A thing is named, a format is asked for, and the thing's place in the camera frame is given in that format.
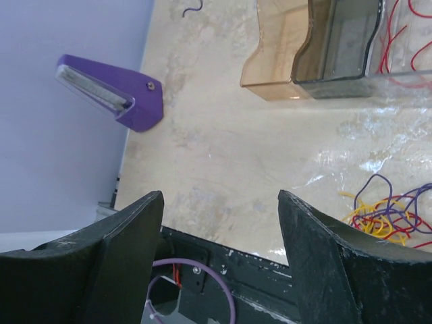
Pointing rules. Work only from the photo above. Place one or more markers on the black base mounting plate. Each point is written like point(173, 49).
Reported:
point(198, 281)

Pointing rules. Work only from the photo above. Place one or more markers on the grey transparent bin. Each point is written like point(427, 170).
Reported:
point(332, 62)

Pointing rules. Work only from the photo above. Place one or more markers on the purple metronome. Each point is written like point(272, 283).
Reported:
point(135, 100)

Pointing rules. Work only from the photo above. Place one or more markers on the orange transparent bin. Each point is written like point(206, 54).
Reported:
point(283, 27)

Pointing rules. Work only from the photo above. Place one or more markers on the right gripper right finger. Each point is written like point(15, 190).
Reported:
point(342, 275)

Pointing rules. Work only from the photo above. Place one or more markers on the clear transparent bin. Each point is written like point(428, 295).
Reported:
point(400, 51)

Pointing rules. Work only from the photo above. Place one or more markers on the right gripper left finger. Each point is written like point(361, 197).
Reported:
point(98, 274)

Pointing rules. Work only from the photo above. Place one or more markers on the aluminium frame rail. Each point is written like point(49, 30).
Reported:
point(106, 209)

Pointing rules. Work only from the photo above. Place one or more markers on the yellow red cable ball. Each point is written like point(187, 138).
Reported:
point(394, 218)

